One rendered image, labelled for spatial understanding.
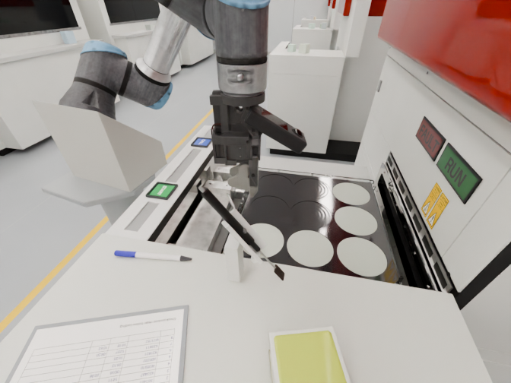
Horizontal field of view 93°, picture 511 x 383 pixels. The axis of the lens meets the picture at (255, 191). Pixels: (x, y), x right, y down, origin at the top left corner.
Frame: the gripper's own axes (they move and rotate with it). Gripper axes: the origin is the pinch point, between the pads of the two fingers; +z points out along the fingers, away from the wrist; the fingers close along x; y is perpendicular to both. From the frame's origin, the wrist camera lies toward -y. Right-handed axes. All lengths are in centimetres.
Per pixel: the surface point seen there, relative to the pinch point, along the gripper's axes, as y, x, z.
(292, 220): -9.0, -3.1, 11.1
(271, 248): -3.8, 5.5, 11.3
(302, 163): -16.9, -42.9, 18.6
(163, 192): 22.1, -4.9, 4.8
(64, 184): 68, -26, 19
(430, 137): -35.7, -7.4, -9.4
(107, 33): 242, -394, 5
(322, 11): -151, -783, -20
